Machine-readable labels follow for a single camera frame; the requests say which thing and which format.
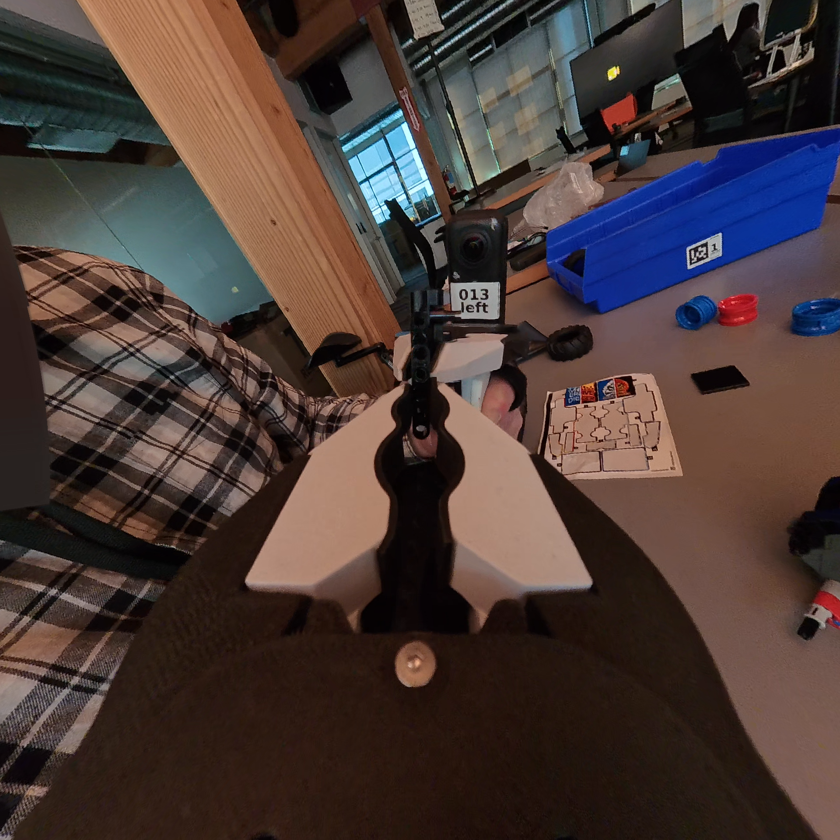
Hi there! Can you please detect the partly built toy vehicle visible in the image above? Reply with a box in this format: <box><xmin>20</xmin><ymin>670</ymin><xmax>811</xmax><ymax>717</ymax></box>
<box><xmin>787</xmin><ymin>478</ymin><xmax>840</xmax><ymax>641</ymax></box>

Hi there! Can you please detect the person's left hand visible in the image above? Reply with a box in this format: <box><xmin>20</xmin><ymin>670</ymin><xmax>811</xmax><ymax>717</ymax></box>
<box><xmin>482</xmin><ymin>371</ymin><xmax>525</xmax><ymax>434</ymax></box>

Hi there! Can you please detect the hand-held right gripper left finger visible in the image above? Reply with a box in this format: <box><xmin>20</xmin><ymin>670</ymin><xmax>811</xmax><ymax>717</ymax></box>
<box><xmin>245</xmin><ymin>386</ymin><xmax>411</xmax><ymax>632</ymax></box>

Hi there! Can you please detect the black wall speaker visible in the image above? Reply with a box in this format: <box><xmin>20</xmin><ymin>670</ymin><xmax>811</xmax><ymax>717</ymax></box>
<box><xmin>298</xmin><ymin>59</ymin><xmax>354</xmax><ymax>116</ymax></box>

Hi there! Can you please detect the black toy beam assembly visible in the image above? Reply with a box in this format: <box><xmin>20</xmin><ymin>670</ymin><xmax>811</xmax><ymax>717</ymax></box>
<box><xmin>392</xmin><ymin>287</ymin><xmax>455</xmax><ymax>442</ymax></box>

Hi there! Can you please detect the black office chair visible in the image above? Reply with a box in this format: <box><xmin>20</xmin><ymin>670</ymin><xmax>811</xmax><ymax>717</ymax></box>
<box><xmin>676</xmin><ymin>26</ymin><xmax>757</xmax><ymax>149</ymax></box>

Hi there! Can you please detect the person's plaid shirt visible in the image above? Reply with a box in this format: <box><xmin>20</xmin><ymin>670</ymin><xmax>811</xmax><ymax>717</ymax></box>
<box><xmin>0</xmin><ymin>538</ymin><xmax>191</xmax><ymax>821</ymax></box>

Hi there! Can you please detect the black chair armrest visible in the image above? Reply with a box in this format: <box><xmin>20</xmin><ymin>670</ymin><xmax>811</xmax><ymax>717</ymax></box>
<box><xmin>303</xmin><ymin>332</ymin><xmax>389</xmax><ymax>376</ymax></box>

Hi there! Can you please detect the blue plastic bin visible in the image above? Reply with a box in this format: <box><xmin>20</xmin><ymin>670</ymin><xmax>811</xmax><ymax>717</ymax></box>
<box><xmin>546</xmin><ymin>128</ymin><xmax>840</xmax><ymax>313</ymax></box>

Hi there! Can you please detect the black square tile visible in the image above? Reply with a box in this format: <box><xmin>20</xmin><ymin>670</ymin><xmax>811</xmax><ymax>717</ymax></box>
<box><xmin>690</xmin><ymin>365</ymin><xmax>751</xmax><ymax>395</ymax></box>

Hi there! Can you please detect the wooden table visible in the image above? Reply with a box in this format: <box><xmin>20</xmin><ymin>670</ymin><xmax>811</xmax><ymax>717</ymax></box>
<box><xmin>454</xmin><ymin>143</ymin><xmax>616</xmax><ymax>212</ymax></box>

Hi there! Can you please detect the grey desk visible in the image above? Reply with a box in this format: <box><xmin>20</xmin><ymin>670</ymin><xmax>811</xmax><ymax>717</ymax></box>
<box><xmin>489</xmin><ymin>141</ymin><xmax>840</xmax><ymax>840</ymax></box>

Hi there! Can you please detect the white paper sign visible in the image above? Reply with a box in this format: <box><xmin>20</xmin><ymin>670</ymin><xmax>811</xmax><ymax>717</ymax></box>
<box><xmin>403</xmin><ymin>0</ymin><xmax>442</xmax><ymax>40</ymax></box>

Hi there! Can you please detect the slim wooden post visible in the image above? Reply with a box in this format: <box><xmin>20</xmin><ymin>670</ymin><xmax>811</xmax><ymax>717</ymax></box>
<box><xmin>364</xmin><ymin>0</ymin><xmax>455</xmax><ymax>212</ymax></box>

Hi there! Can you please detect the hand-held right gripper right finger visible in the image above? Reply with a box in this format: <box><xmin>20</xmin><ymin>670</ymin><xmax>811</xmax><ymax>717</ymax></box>
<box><xmin>436</xmin><ymin>387</ymin><xmax>595</xmax><ymax>632</ymax></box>

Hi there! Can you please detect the black toy tire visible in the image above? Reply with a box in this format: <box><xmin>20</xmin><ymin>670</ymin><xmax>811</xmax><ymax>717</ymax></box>
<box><xmin>547</xmin><ymin>325</ymin><xmax>594</xmax><ymax>362</ymax></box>

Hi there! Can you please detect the black monitor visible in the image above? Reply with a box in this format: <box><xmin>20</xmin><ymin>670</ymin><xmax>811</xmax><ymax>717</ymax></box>
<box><xmin>570</xmin><ymin>0</ymin><xmax>687</xmax><ymax>123</ymax></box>

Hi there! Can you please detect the person's left forearm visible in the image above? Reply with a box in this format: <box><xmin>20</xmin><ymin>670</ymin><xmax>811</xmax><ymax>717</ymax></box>
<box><xmin>13</xmin><ymin>246</ymin><xmax>385</xmax><ymax>549</ymax></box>

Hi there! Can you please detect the orange chair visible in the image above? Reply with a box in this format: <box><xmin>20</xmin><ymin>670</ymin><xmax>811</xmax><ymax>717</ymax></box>
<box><xmin>600</xmin><ymin>92</ymin><xmax>639</xmax><ymax>133</ymax></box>

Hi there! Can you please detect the red toy wheel rim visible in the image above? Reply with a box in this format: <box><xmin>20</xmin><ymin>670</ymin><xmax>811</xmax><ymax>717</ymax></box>
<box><xmin>717</xmin><ymin>293</ymin><xmax>761</xmax><ymax>328</ymax></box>

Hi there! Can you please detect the clear plastic bag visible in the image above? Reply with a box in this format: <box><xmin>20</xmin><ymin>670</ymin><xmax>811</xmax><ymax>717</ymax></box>
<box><xmin>521</xmin><ymin>162</ymin><xmax>605</xmax><ymax>232</ymax></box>

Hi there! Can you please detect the sticker sheet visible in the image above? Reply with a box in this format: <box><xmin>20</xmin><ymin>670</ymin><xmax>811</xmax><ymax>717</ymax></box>
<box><xmin>538</xmin><ymin>373</ymin><xmax>683</xmax><ymax>480</ymax></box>

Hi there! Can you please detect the black desk chair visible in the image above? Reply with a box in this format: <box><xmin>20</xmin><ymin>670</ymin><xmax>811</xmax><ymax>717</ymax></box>
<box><xmin>384</xmin><ymin>199</ymin><xmax>438</xmax><ymax>291</ymax></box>

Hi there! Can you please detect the blue toy wheel rim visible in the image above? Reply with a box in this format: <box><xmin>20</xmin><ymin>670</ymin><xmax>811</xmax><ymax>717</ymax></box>
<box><xmin>791</xmin><ymin>298</ymin><xmax>840</xmax><ymax>337</ymax></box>
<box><xmin>676</xmin><ymin>295</ymin><xmax>720</xmax><ymax>329</ymax></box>

